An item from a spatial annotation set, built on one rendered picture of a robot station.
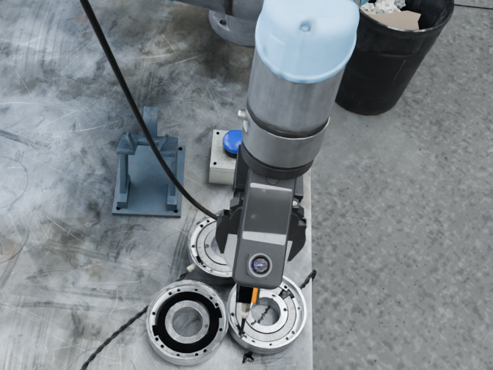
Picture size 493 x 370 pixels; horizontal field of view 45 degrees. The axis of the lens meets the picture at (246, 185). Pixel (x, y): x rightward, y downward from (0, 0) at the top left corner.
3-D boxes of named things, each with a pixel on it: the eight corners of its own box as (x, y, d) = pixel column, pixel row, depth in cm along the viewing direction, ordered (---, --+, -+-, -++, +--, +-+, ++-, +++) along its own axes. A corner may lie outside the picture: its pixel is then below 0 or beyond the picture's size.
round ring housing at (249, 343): (256, 373, 76) (260, 365, 73) (209, 309, 80) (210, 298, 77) (317, 327, 80) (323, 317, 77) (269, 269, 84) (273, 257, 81)
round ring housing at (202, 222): (233, 210, 89) (235, 196, 85) (274, 264, 85) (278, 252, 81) (173, 244, 85) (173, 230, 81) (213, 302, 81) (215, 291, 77)
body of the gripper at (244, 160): (296, 187, 68) (318, 111, 59) (296, 249, 63) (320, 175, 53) (229, 179, 68) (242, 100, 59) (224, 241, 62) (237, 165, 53)
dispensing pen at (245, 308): (228, 352, 74) (243, 247, 66) (229, 328, 78) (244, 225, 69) (245, 354, 74) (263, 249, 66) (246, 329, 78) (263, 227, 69)
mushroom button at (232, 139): (246, 169, 90) (249, 150, 86) (219, 167, 90) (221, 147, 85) (247, 147, 92) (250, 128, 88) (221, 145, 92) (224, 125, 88)
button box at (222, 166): (254, 187, 91) (257, 169, 87) (208, 183, 91) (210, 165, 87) (256, 144, 96) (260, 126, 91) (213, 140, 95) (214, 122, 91)
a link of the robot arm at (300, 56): (372, -19, 47) (359, 42, 41) (338, 86, 55) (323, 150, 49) (276, -43, 47) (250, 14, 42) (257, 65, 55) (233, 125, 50)
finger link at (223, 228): (249, 247, 68) (269, 201, 61) (249, 259, 66) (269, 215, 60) (210, 239, 67) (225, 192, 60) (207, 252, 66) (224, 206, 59)
